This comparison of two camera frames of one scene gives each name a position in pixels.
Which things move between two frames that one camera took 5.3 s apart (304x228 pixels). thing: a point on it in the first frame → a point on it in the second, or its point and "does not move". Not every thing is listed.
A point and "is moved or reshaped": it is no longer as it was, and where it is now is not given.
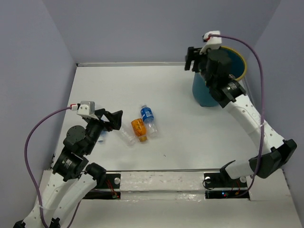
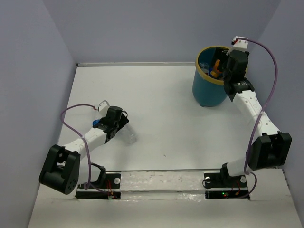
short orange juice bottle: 139,128 is moved or reshaped
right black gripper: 194,52 → 220,53
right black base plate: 222,180 does not move
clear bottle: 128,137 does not move
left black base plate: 111,181 does not move
